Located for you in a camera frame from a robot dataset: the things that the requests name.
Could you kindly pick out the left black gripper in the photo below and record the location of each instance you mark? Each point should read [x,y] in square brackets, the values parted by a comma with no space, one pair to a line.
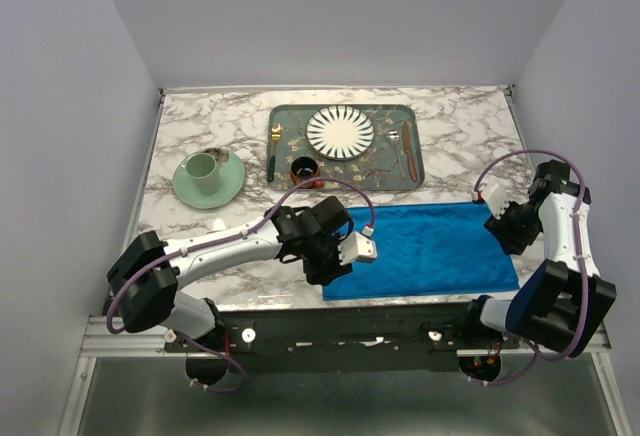
[321,276]

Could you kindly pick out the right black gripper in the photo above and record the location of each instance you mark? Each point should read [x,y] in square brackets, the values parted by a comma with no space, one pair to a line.
[512,243]

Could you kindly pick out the blue cloth napkin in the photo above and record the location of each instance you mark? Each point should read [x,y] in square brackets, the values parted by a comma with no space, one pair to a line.
[429,249]

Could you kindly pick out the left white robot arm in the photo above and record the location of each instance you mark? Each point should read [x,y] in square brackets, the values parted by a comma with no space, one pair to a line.
[149,278]

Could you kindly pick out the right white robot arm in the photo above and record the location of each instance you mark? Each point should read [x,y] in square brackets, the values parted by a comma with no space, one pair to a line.
[565,300]

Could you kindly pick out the orange black mug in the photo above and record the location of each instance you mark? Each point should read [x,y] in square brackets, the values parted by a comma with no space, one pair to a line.
[303,168]

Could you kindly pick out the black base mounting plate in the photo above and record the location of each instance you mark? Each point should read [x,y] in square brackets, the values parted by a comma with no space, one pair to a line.
[353,339]

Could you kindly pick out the green saucer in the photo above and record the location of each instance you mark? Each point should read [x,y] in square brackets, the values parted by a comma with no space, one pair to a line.
[232,175]

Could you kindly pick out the green floral serving tray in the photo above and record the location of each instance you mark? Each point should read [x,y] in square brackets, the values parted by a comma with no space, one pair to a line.
[374,146]

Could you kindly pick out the white blue striped plate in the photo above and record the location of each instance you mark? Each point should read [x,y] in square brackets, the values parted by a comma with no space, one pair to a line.
[340,132]

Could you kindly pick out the silver spoon on tray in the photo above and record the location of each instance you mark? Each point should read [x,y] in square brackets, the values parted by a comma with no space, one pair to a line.
[393,139]

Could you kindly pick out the green cup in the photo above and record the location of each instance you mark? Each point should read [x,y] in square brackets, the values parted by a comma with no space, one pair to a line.
[203,171]

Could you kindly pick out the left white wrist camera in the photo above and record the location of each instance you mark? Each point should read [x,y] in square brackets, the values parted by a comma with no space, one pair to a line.
[357,248]

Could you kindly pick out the gold fork green handle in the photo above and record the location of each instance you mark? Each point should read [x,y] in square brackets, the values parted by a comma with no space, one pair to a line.
[276,133]

